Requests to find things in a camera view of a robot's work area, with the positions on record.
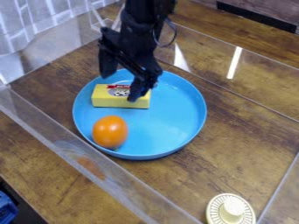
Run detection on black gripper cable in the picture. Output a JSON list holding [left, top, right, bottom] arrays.
[[152, 17, 178, 48]]

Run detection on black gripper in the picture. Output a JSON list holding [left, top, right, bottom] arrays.
[[98, 0, 172, 102]]

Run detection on blue round tray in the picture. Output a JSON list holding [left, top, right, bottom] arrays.
[[72, 69, 207, 160]]

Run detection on orange tomato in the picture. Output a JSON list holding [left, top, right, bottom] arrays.
[[92, 115, 128, 150]]

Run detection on grey checked curtain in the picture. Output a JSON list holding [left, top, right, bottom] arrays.
[[0, 0, 118, 56]]

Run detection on cream round juicer lid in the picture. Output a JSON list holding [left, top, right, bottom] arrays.
[[206, 193, 256, 224]]

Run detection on yellow butter brick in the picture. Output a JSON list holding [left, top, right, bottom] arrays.
[[91, 84, 151, 109]]

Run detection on blue object at corner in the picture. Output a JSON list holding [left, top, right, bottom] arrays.
[[0, 191, 19, 224]]

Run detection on clear acrylic enclosure wall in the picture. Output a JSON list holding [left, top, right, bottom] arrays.
[[0, 0, 299, 224]]

